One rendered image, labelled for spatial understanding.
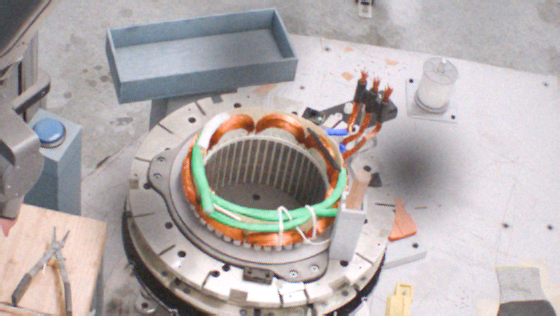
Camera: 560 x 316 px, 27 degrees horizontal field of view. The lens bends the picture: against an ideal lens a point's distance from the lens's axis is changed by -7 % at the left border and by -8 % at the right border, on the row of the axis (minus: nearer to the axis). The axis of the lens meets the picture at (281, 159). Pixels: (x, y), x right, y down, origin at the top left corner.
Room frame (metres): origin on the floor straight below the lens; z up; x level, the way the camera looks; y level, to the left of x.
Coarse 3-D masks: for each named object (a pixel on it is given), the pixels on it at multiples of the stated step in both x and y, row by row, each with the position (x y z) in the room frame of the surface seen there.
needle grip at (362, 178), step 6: (360, 174) 0.88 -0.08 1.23; (366, 174) 0.89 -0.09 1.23; (354, 180) 0.88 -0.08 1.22; (360, 180) 0.88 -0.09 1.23; (366, 180) 0.88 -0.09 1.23; (354, 186) 0.88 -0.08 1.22; (360, 186) 0.87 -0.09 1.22; (366, 186) 0.88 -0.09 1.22; (354, 192) 0.88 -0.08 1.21; (360, 192) 0.88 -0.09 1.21; (348, 198) 0.88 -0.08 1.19; (354, 198) 0.87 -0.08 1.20; (360, 198) 0.88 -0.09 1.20; (348, 204) 0.88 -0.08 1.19; (354, 204) 0.87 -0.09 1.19; (360, 204) 0.88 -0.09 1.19
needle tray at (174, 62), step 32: (128, 32) 1.21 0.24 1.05; (160, 32) 1.23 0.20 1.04; (192, 32) 1.25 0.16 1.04; (224, 32) 1.27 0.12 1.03; (256, 32) 1.29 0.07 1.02; (128, 64) 1.18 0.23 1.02; (160, 64) 1.19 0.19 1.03; (192, 64) 1.20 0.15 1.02; (224, 64) 1.21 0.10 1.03; (256, 64) 1.18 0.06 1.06; (288, 64) 1.20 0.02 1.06; (128, 96) 1.11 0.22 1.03; (160, 96) 1.13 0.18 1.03; (192, 96) 1.16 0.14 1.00
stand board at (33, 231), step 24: (24, 216) 0.85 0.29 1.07; (48, 216) 0.86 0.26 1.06; (72, 216) 0.87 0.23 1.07; (0, 240) 0.81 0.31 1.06; (24, 240) 0.82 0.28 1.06; (48, 240) 0.82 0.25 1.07; (72, 240) 0.83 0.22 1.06; (96, 240) 0.84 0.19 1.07; (0, 264) 0.77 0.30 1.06; (24, 264) 0.78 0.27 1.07; (72, 264) 0.80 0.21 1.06; (96, 264) 0.81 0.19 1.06; (48, 288) 0.76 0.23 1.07; (72, 288) 0.77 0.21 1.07; (0, 312) 0.71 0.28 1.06; (48, 312) 0.72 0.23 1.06; (72, 312) 0.73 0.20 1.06
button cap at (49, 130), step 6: (42, 120) 1.03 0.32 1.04; (48, 120) 1.03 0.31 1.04; (54, 120) 1.03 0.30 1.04; (36, 126) 1.02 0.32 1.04; (42, 126) 1.02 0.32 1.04; (48, 126) 1.02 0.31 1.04; (54, 126) 1.02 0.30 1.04; (60, 126) 1.02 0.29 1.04; (36, 132) 1.01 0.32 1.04; (42, 132) 1.01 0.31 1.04; (48, 132) 1.01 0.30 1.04; (54, 132) 1.01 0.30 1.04; (60, 132) 1.01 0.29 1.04; (42, 138) 1.00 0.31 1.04; (48, 138) 1.00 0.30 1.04; (54, 138) 1.00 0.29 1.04; (60, 138) 1.01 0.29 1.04
